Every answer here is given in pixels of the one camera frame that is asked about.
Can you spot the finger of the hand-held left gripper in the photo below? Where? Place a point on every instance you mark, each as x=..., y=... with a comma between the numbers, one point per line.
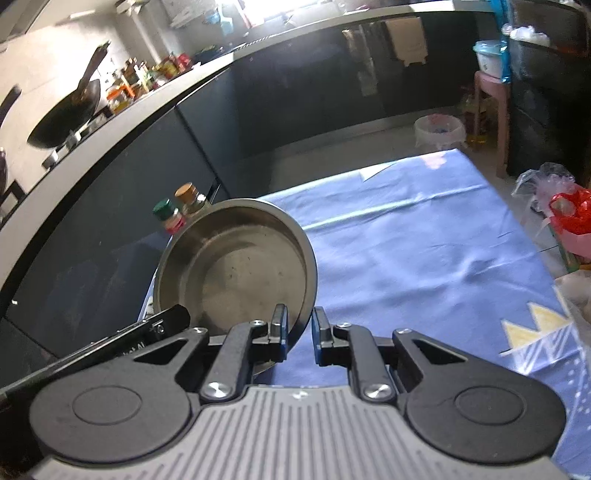
x=173, y=318

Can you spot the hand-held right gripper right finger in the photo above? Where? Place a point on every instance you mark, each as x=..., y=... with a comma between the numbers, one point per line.
x=319, y=334

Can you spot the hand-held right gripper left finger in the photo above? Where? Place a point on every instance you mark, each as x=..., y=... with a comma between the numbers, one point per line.
x=279, y=332

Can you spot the stainless steel bowl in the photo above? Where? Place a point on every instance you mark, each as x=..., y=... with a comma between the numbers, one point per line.
x=240, y=267

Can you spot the red green-capped spice bottle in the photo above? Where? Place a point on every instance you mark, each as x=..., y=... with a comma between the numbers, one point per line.
x=168, y=220

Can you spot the blue patterned tablecloth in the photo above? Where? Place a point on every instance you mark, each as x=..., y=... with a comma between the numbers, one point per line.
x=415, y=258

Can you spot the brown-capped soy sauce bottle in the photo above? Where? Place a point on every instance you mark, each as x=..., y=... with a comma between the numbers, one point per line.
x=187, y=194

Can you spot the gas stove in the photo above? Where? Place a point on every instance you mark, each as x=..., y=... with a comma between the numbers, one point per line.
x=78, y=136

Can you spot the black wok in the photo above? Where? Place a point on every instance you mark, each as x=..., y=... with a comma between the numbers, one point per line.
x=64, y=122

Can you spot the trash bin with white bag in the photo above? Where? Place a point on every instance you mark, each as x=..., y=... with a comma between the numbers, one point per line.
x=438, y=134

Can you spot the dark kitchen counter cabinets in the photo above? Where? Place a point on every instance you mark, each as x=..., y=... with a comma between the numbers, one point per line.
x=286, y=92

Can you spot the row of condiment bottles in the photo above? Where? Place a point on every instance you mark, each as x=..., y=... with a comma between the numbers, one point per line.
x=143, y=78

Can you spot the clear bag of buns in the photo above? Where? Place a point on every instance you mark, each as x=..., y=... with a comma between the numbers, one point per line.
x=577, y=295

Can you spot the yellow oil bottle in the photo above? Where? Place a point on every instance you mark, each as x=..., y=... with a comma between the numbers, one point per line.
x=475, y=124

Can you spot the clear plastic bag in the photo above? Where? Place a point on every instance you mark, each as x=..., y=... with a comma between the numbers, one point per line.
x=535, y=182

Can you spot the pink plastic bag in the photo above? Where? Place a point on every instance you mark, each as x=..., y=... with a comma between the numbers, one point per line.
x=579, y=249

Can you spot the red plastic bag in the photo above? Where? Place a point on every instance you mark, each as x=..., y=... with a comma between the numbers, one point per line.
x=570, y=210

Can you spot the pink plastic stool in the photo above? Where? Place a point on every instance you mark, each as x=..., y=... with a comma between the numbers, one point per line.
x=491, y=85

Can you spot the white container with blue lid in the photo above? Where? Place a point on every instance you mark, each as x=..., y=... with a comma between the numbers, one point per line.
x=489, y=60

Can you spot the black drawer cabinet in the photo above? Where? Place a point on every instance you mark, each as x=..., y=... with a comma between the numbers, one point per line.
x=549, y=106

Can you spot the blue hanging bag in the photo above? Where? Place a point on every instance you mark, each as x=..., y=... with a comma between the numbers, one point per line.
x=502, y=46

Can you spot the white plastic bag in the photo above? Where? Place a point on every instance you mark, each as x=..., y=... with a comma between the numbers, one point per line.
x=528, y=36

